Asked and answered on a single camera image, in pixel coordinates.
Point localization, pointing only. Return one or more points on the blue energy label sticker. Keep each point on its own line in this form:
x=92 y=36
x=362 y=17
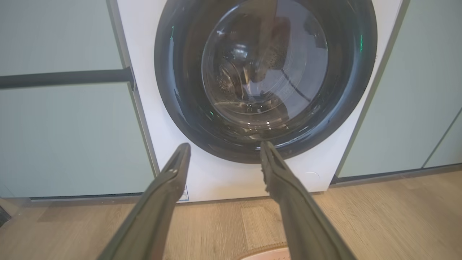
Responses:
x=184 y=194

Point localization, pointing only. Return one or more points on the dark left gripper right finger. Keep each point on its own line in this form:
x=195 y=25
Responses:
x=299 y=216

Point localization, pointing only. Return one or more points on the white perforated laundry basket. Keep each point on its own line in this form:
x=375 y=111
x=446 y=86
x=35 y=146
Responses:
x=269 y=252

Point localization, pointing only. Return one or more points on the wide pale green cabinet door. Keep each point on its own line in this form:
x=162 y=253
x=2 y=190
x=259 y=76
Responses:
x=408 y=90

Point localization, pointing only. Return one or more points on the short pale green cabinet drawer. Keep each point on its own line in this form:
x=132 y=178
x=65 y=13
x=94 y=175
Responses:
x=54 y=36

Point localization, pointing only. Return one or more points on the tall pale green cabinet door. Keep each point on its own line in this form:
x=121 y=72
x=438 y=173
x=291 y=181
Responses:
x=65 y=144

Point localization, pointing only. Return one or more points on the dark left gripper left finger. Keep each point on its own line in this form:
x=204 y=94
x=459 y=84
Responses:
x=155 y=216

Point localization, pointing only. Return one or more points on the round white filter cover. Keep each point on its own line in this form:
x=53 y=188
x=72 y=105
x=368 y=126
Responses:
x=311 y=177

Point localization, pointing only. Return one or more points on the round black washer door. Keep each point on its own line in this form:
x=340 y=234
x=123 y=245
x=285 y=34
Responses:
x=169 y=90

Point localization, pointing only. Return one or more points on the white front-load washing machine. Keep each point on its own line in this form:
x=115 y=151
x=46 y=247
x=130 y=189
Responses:
x=216 y=180

